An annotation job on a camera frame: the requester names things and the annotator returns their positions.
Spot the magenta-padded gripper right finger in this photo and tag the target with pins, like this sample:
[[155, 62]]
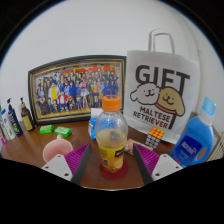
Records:
[[146, 159]]

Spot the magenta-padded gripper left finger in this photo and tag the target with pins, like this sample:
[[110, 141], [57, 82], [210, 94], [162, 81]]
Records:
[[77, 159]]

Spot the orange juice bottle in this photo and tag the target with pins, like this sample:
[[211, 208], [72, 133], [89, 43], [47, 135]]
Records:
[[111, 133]]

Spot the small snack packet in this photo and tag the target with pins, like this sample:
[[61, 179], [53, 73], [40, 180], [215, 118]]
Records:
[[130, 145]]

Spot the pink mug with yellow print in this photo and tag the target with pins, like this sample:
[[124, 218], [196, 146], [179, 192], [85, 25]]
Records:
[[57, 149]]

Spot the puzzle cube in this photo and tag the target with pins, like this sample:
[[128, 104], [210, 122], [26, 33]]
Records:
[[154, 137]]

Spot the blue tissue pack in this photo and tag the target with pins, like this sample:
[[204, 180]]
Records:
[[92, 128]]

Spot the flat round red coaster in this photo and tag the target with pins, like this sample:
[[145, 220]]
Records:
[[115, 175]]

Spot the blue detergent bottle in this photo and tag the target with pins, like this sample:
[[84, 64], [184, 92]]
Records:
[[195, 140]]

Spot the white gift bag with dogs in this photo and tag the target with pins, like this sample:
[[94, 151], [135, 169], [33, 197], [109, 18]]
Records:
[[163, 93]]

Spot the framed group picture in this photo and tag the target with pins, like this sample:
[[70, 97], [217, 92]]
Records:
[[76, 88]]

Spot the white radiator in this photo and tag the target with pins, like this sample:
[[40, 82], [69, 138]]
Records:
[[218, 146]]

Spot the dark blue pump bottle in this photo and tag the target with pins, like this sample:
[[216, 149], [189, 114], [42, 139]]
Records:
[[14, 120]]

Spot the white shampoo bottle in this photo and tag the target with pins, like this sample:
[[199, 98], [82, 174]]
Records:
[[7, 126]]

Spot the tall green and white box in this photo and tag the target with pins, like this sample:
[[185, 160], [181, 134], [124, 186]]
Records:
[[1, 128]]

